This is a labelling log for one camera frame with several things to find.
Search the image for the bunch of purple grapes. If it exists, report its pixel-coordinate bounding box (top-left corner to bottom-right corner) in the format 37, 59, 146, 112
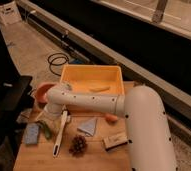
69, 135, 87, 156

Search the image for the yellow banana in bin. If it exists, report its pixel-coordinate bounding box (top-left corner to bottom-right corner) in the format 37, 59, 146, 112
89, 86, 110, 93

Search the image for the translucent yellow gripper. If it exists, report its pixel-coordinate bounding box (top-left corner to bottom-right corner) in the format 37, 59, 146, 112
36, 111, 61, 132

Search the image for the black coiled cable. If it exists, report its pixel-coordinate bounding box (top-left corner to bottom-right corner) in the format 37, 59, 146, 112
47, 52, 71, 77

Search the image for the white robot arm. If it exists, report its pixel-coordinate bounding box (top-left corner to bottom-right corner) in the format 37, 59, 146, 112
44, 83, 178, 171

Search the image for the blue sponge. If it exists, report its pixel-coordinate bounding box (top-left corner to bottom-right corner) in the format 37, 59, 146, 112
24, 123, 39, 145

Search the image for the red bowl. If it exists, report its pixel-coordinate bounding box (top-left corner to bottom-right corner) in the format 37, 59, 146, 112
35, 82, 55, 103

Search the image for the yellow plastic bin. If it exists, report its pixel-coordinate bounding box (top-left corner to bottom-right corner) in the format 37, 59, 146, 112
59, 65, 124, 114

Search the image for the black side cart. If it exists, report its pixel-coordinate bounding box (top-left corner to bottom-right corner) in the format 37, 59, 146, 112
0, 75, 36, 161

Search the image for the orange fruit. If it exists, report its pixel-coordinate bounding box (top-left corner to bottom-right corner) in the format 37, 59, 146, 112
105, 114, 118, 123

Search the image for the white box on floor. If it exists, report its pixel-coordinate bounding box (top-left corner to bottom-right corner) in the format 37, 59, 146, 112
0, 1, 22, 26

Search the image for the green pepper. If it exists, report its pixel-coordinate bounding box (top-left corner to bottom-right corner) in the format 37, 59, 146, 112
39, 121, 52, 140

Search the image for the blue folded cloth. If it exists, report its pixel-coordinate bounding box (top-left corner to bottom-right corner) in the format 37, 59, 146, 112
77, 117, 97, 136

